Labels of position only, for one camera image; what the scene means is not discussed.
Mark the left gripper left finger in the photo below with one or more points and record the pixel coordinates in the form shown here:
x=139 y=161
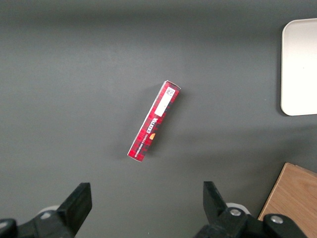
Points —
x=67 y=213

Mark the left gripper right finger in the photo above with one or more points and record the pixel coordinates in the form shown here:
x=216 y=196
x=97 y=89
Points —
x=223 y=223

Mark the light oak drawer cabinet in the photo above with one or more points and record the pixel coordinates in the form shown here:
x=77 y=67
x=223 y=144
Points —
x=292 y=193

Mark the red tartan shortbread box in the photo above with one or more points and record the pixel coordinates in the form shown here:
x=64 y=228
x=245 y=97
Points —
x=154 y=121

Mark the cream rectangular tray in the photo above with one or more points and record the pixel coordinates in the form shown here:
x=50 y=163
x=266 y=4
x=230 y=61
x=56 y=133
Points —
x=301 y=67

